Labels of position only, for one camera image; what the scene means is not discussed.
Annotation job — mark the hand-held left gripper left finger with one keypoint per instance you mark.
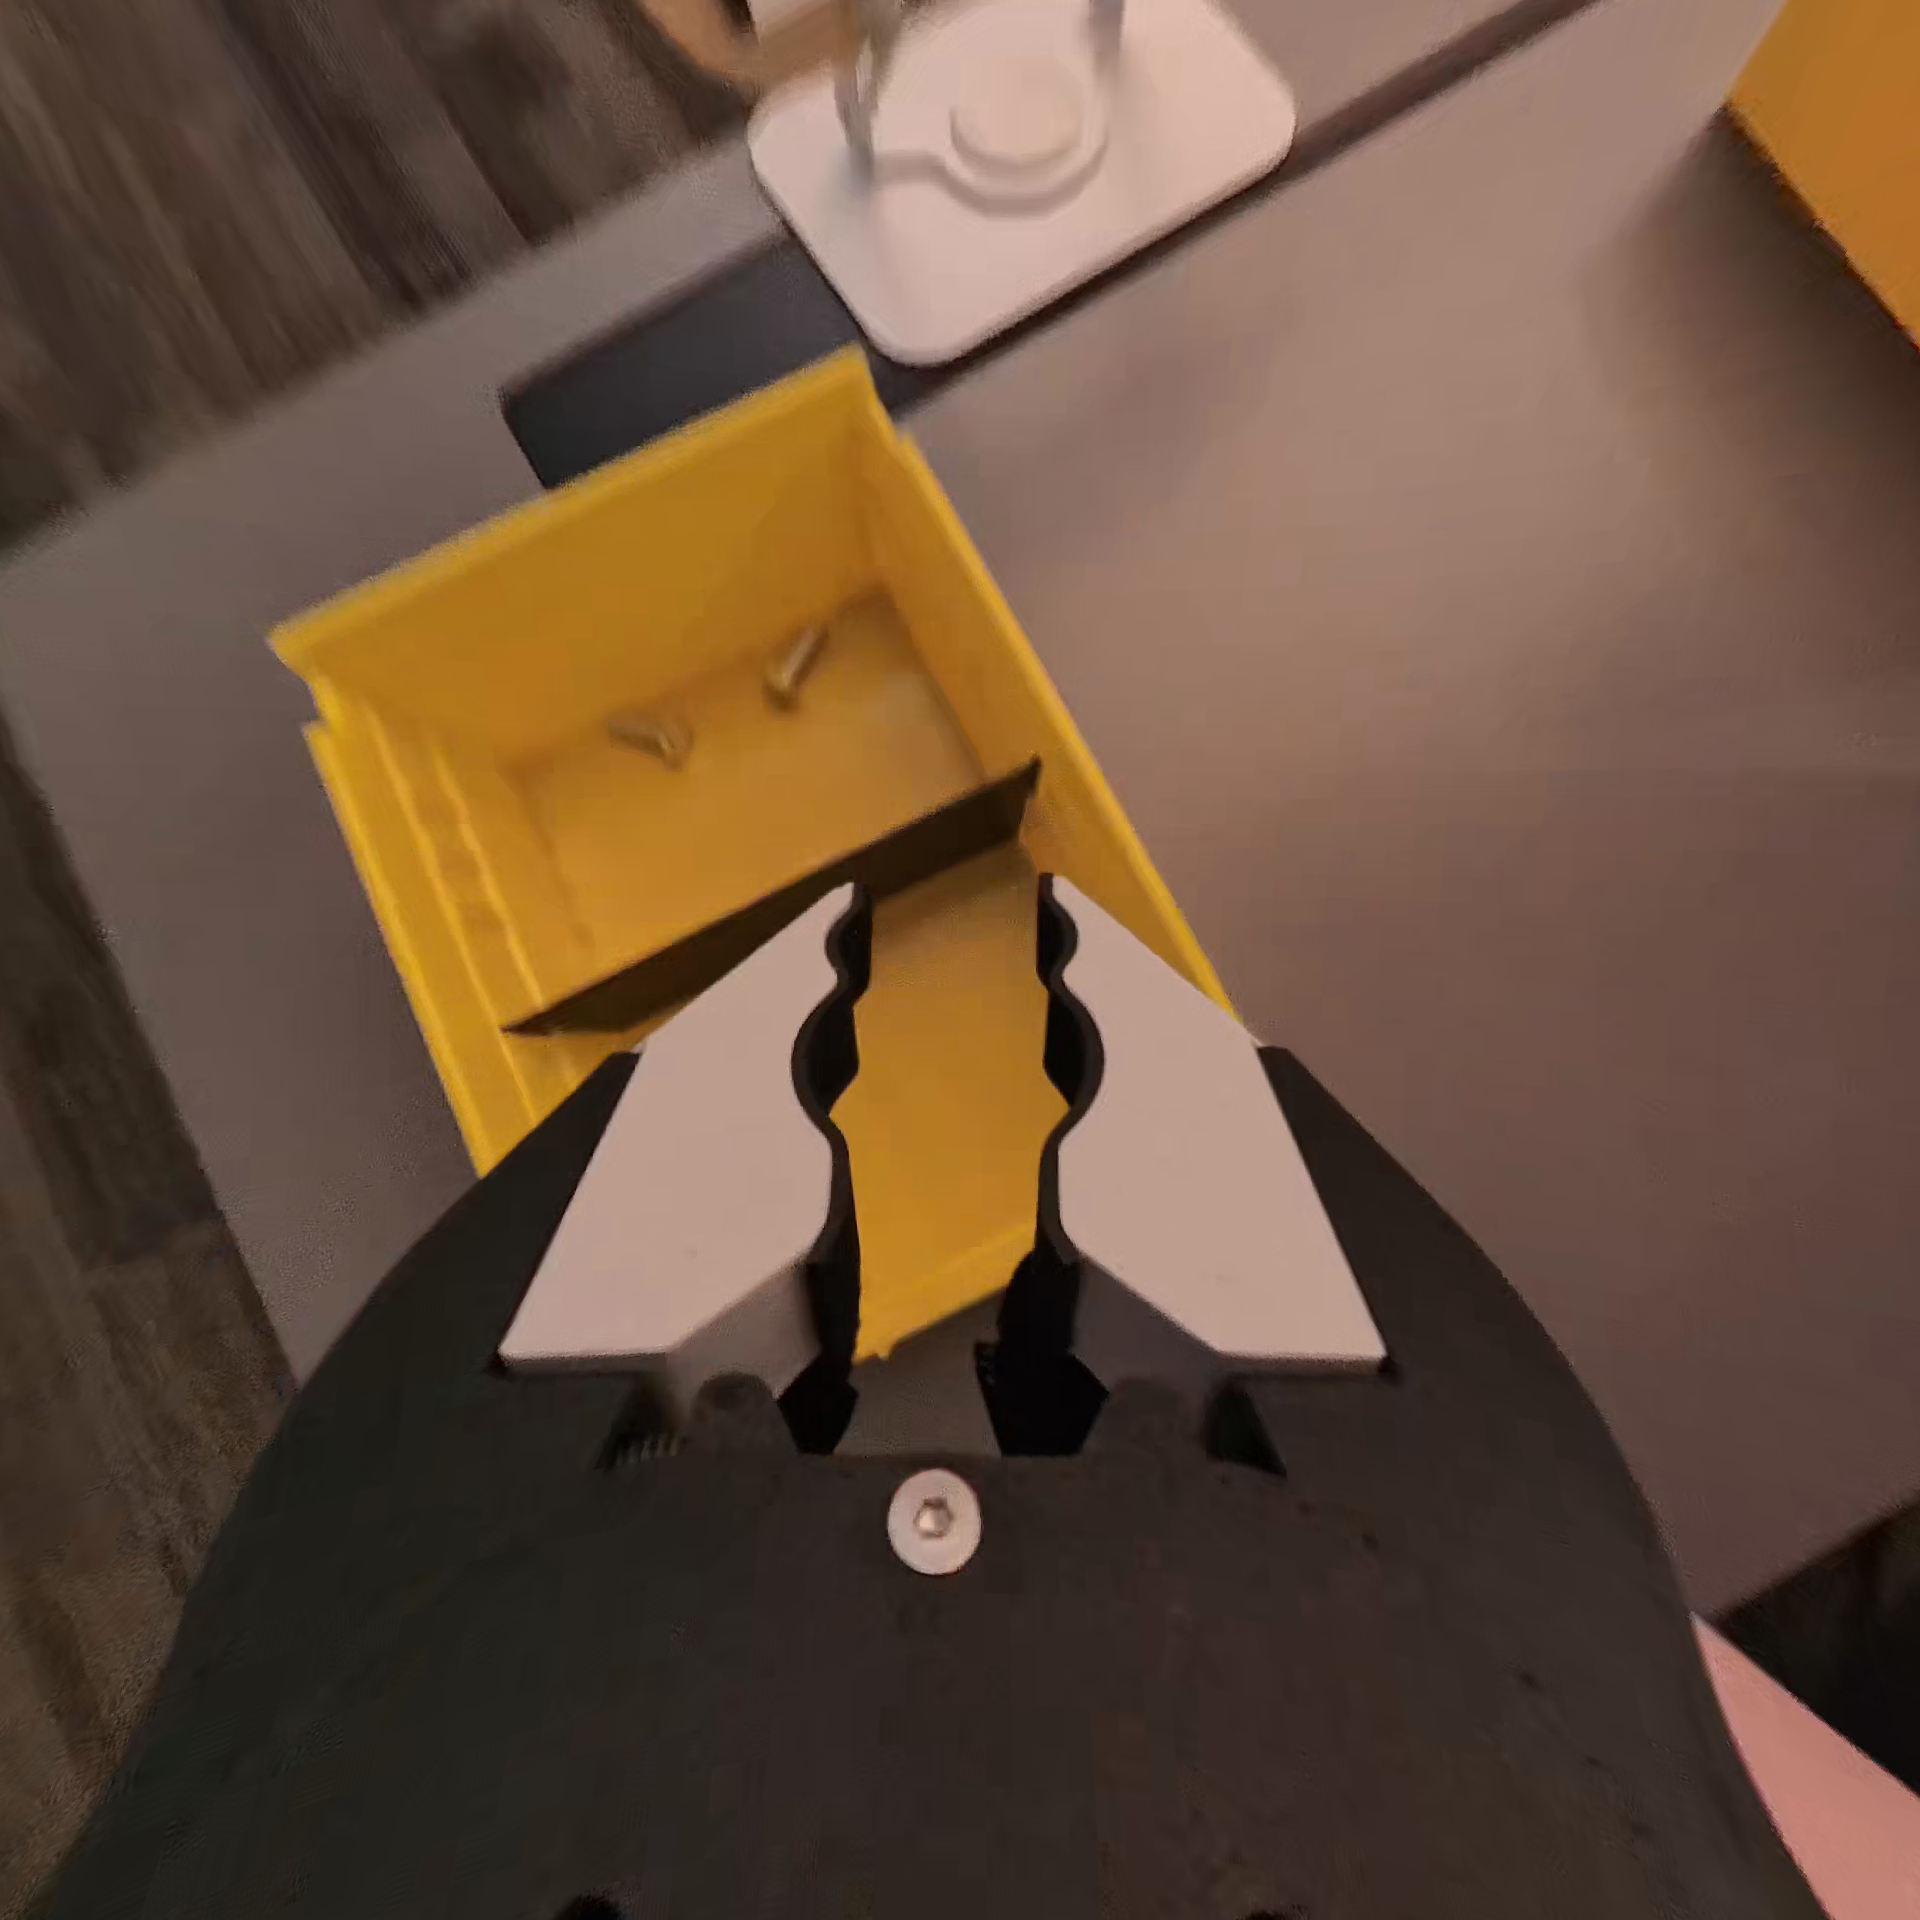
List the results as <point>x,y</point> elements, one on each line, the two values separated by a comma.
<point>691,1199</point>

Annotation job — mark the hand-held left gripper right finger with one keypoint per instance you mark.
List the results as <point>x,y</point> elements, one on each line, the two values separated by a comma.
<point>1199,1199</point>

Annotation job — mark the yellow plastic bin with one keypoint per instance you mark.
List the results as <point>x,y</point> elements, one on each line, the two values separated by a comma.
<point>1845,152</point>
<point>721,600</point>

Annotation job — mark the dark table mat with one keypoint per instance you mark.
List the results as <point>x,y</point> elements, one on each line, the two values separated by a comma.
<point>645,397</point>

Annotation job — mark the white round disc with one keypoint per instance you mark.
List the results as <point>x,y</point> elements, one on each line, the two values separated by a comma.
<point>1028,113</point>

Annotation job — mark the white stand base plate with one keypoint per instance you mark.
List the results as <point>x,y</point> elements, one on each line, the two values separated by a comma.
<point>932,285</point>

